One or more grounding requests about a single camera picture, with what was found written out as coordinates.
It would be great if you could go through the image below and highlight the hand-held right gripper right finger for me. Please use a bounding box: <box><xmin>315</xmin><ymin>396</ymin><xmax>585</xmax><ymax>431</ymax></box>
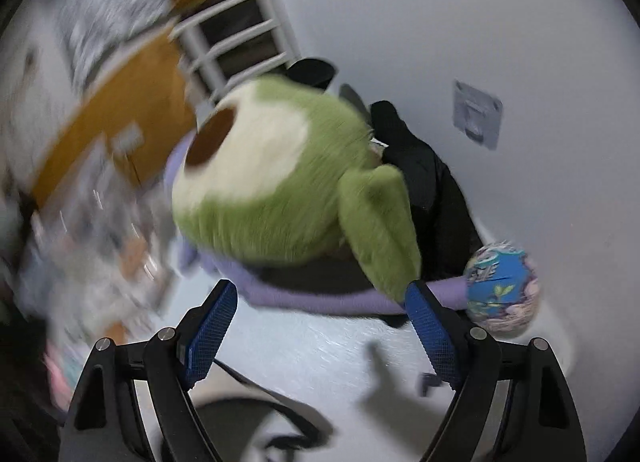
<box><xmin>404</xmin><ymin>280</ymin><xmax>587</xmax><ymax>462</ymax></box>

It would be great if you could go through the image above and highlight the white visor with black band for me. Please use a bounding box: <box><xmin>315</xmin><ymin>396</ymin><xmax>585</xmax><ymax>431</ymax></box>
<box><xmin>192</xmin><ymin>359</ymin><xmax>336</xmax><ymax>462</ymax></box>

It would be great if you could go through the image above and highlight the clear plastic storage bin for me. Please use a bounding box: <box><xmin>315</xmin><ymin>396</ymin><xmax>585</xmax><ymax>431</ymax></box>
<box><xmin>10</xmin><ymin>142</ymin><xmax>171</xmax><ymax>337</ymax></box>

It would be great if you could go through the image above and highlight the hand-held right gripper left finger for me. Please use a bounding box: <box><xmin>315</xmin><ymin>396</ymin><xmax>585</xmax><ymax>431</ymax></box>
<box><xmin>59</xmin><ymin>279</ymin><xmax>238</xmax><ymax>462</ymax></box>

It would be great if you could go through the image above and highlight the grey wall hook plate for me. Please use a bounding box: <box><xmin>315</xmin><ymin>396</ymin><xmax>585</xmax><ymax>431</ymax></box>
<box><xmin>452</xmin><ymin>79</ymin><xmax>503</xmax><ymax>150</ymax></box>

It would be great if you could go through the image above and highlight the crinkled silver foil sheet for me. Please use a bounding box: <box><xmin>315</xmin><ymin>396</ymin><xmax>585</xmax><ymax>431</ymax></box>
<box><xmin>55</xmin><ymin>0</ymin><xmax>176</xmax><ymax>87</ymax></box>

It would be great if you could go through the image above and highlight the white drawer unit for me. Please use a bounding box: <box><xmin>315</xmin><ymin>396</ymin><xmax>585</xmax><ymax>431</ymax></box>
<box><xmin>172</xmin><ymin>0</ymin><xmax>301</xmax><ymax>102</ymax></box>

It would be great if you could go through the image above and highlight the green avocado plush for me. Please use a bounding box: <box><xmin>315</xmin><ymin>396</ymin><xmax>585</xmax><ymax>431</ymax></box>
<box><xmin>171</xmin><ymin>76</ymin><xmax>423</xmax><ymax>303</ymax></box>

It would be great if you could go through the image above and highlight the purple plush toy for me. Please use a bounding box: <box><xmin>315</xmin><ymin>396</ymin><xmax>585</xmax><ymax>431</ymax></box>
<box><xmin>162</xmin><ymin>137</ymin><xmax>408</xmax><ymax>317</ymax></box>

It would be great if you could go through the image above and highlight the floral fabric ball purple strap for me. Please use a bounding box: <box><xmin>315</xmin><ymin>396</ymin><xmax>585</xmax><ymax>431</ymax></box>
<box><xmin>430</xmin><ymin>241</ymin><xmax>541</xmax><ymax>337</ymax></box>

